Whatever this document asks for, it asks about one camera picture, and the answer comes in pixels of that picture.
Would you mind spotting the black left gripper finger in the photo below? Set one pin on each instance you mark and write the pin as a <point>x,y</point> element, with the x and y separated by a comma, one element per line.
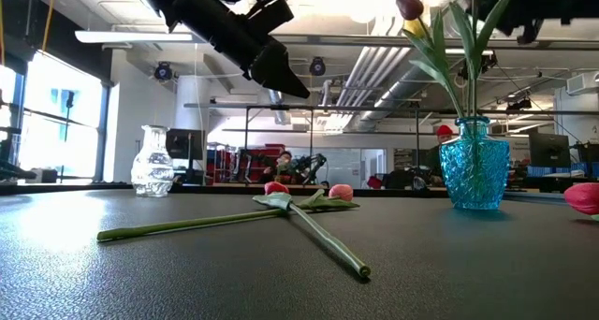
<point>271,79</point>
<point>281,62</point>

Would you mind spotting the red artificial tulip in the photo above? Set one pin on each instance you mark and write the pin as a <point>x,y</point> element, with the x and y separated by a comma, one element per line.
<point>584,198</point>
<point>276,187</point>

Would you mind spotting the pink artificial tulip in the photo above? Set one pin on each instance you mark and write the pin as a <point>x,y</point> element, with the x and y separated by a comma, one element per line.
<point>340,192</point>

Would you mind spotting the maroon artificial tulip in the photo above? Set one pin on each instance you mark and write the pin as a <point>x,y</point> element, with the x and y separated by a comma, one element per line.
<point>408,5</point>

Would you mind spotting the blue glass vase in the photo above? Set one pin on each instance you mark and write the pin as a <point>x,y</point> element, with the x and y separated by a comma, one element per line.
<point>472,170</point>

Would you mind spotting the black background robot arm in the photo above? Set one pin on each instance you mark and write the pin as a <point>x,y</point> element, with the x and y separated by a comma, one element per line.
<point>311,163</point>

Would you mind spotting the clear glass vase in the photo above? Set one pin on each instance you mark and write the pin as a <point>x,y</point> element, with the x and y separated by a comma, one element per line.
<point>152,170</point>

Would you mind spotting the red tool cabinet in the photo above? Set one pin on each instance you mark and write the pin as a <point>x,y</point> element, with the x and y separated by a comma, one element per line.
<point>255,154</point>

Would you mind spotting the person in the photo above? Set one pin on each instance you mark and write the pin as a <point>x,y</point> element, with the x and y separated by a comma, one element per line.
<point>283,161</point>
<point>443,131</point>

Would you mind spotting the white ceiling light bar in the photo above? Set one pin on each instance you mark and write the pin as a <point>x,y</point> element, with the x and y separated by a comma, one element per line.
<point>131,36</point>

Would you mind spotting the black computer monitor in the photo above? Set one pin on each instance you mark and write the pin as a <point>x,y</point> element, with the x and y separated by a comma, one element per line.
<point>550,149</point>
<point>185,144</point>

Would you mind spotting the red chair back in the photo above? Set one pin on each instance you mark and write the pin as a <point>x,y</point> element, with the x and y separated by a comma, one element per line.
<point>374,183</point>

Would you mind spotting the black tripod stand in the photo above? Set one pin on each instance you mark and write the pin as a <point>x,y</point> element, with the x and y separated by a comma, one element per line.
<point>69,100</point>

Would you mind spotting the black table mat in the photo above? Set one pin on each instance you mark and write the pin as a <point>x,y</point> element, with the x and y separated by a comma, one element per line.
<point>421,264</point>

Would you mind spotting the black metal rack frame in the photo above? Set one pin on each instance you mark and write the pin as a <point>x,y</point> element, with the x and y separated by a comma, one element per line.
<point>281,107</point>

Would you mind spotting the round black ceiling camera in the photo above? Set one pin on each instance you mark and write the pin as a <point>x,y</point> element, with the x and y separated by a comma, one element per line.
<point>163,71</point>
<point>317,66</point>

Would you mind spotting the black aluminium table frame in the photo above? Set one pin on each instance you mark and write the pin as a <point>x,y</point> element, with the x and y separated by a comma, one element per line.
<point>224,188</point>

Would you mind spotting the silver ventilation duct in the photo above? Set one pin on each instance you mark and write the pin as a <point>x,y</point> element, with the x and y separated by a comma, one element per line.
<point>398,91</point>

